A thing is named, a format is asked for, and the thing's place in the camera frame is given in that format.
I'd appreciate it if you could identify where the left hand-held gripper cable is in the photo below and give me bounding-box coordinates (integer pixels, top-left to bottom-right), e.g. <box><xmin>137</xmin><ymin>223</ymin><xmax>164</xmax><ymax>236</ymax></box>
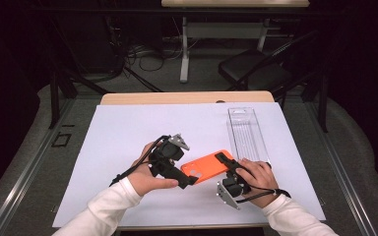
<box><xmin>109</xmin><ymin>135</ymin><xmax>171</xmax><ymax>188</ymax></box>

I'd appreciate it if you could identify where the person's left hand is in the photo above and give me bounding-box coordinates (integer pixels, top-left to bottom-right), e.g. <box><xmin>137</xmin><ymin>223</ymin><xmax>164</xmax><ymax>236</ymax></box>
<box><xmin>127</xmin><ymin>142</ymin><xmax>180</xmax><ymax>197</ymax></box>

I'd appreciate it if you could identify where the white board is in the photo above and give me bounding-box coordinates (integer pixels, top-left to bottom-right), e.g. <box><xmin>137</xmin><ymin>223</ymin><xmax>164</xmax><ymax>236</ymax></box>
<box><xmin>52</xmin><ymin>101</ymin><xmax>327</xmax><ymax>229</ymax></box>

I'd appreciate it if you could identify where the black metal stand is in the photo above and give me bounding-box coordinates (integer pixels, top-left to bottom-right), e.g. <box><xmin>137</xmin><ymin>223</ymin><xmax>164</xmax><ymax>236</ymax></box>
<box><xmin>47</xmin><ymin>13</ymin><xmax>165</xmax><ymax>130</ymax></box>

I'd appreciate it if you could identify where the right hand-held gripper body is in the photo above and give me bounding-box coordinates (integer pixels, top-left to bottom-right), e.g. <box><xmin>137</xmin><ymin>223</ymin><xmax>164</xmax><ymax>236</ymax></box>
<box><xmin>217</xmin><ymin>170</ymin><xmax>252</xmax><ymax>210</ymax></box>

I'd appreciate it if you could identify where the tangle of floor cables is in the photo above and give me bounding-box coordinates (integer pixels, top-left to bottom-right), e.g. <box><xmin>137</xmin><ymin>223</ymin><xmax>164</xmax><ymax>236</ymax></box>
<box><xmin>124</xmin><ymin>32</ymin><xmax>185</xmax><ymax>74</ymax></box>

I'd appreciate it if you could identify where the white-legged desk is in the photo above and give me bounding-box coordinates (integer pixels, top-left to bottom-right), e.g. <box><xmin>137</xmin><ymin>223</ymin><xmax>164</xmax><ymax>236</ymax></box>
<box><xmin>160</xmin><ymin>0</ymin><xmax>311</xmax><ymax>84</ymax></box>

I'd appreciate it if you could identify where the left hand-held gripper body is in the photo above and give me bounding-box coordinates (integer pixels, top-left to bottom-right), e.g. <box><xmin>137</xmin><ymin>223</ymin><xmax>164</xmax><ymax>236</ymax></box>
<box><xmin>149</xmin><ymin>133</ymin><xmax>190</xmax><ymax>180</ymax></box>

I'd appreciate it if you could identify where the metal floor rail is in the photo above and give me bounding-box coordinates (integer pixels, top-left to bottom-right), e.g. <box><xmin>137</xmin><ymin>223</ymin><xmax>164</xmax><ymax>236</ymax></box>
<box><xmin>303</xmin><ymin>101</ymin><xmax>378</xmax><ymax>236</ymax></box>
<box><xmin>0</xmin><ymin>97</ymin><xmax>77</xmax><ymax>236</ymax></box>

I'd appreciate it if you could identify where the wooden table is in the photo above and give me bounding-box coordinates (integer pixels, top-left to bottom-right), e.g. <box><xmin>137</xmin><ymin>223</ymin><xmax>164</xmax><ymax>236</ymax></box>
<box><xmin>58</xmin><ymin>90</ymin><xmax>319</xmax><ymax>232</ymax></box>

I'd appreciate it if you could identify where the person's right hand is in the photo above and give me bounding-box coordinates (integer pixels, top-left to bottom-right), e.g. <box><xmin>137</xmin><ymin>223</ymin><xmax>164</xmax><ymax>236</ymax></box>
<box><xmin>235</xmin><ymin>158</ymin><xmax>280</xmax><ymax>208</ymax></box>

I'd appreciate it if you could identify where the black folding chair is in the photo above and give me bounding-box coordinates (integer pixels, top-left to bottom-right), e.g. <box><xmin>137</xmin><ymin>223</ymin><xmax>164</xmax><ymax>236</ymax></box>
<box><xmin>218</xmin><ymin>30</ymin><xmax>329</xmax><ymax>101</ymax></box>

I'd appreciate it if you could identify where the clear plastic packaging box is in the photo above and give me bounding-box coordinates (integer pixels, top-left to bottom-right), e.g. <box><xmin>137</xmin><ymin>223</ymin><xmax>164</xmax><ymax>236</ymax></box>
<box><xmin>225</xmin><ymin>106</ymin><xmax>272</xmax><ymax>165</ymax></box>

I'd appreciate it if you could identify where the hand-held gripper cable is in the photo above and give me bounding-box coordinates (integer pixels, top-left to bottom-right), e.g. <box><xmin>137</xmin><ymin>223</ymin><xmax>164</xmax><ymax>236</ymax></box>
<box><xmin>109</xmin><ymin>135</ymin><xmax>171</xmax><ymax>188</ymax></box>
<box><xmin>235</xmin><ymin>185</ymin><xmax>292</xmax><ymax>205</ymax></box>

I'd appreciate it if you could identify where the right hand-held gripper cable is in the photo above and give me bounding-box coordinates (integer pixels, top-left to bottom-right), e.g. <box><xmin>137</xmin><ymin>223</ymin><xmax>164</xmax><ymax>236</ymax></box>
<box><xmin>235</xmin><ymin>185</ymin><xmax>292</xmax><ymax>205</ymax></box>

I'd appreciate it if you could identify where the orange phone case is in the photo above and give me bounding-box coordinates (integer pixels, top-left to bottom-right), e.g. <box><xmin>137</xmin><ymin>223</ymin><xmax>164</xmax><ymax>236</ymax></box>
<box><xmin>180</xmin><ymin>149</ymin><xmax>234</xmax><ymax>186</ymax></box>

